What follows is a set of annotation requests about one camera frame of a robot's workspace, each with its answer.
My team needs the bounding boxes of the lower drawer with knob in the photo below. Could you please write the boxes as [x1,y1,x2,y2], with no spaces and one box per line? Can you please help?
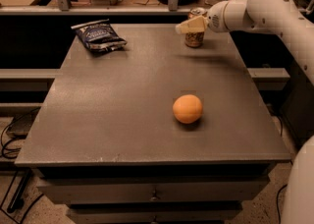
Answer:
[67,209,239,224]

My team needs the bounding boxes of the grey drawer cabinet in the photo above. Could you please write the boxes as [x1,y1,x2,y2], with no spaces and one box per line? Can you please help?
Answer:
[17,25,290,224]

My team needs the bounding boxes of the black power adapter box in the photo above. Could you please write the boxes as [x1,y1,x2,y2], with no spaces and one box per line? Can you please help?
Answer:
[6,114,34,139]

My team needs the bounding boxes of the drawer with knob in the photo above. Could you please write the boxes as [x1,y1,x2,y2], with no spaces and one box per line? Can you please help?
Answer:
[67,209,239,224]
[37,176,269,205]

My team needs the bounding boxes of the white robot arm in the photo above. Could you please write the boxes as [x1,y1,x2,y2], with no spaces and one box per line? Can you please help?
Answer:
[176,0,314,224]

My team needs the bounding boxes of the orange soda can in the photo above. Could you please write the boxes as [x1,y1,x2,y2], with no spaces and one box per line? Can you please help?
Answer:
[184,7,207,48]

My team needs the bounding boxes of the black cable on right floor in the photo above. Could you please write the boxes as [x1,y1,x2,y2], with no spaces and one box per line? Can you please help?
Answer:
[275,183,288,224]

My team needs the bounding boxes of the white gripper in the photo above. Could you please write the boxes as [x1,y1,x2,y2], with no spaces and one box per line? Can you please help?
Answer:
[175,1,230,34]

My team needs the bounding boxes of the black cables on left floor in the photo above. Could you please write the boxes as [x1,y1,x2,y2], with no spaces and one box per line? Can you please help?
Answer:
[0,107,45,224]

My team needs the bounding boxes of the blue chip bag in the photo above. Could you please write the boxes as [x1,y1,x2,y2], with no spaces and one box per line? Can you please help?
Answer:
[72,19,127,52]

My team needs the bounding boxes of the orange fruit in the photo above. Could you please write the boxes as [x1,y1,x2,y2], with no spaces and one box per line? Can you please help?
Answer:
[173,94,203,124]

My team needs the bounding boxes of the upper drawer with knob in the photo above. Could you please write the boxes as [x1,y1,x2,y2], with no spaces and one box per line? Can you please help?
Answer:
[37,176,269,205]

